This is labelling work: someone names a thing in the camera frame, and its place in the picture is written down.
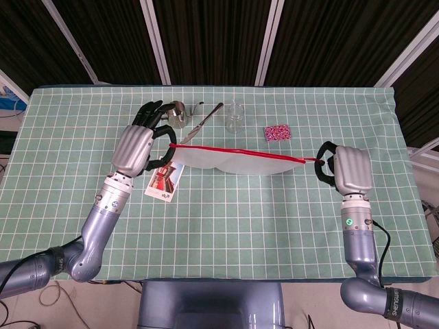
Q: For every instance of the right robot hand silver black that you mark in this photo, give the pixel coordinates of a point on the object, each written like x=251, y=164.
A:
x=351, y=168

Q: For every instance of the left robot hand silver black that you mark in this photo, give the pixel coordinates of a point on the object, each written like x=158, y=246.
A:
x=132, y=147

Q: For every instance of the clear zipper pouch red zip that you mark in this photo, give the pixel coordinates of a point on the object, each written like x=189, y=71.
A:
x=240, y=162

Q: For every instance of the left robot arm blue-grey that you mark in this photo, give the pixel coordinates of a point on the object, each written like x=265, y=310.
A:
x=99, y=219

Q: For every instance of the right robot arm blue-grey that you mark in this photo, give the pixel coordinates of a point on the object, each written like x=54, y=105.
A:
x=356, y=240

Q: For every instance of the postcard with red building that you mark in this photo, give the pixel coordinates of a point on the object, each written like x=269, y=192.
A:
x=161, y=185

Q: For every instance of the small steel spouted pitcher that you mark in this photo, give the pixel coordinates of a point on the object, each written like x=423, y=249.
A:
x=180, y=116

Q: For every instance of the steel table knife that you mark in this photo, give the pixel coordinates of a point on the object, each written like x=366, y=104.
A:
x=202, y=123

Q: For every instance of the pink patterned sponge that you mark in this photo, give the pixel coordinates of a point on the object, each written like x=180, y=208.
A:
x=278, y=133

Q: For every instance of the black pleated curtain panel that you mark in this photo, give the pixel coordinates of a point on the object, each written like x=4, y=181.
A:
x=422, y=103
x=27, y=41
x=109, y=37
x=212, y=37
x=343, y=37

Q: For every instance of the clear glass jar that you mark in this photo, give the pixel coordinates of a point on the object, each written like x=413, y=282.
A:
x=235, y=120

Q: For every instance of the green white grid tablecloth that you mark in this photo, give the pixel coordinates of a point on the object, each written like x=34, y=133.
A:
x=240, y=222

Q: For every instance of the blue white box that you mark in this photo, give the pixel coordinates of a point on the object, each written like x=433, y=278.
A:
x=12, y=103

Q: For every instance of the blue-grey robot torso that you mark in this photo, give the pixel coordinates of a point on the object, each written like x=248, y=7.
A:
x=209, y=305

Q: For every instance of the white low frame rail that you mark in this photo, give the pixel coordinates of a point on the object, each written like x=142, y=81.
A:
x=423, y=152

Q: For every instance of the white aluminium frame post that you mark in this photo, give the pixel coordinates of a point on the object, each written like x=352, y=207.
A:
x=73, y=44
x=408, y=51
x=156, y=41
x=269, y=41

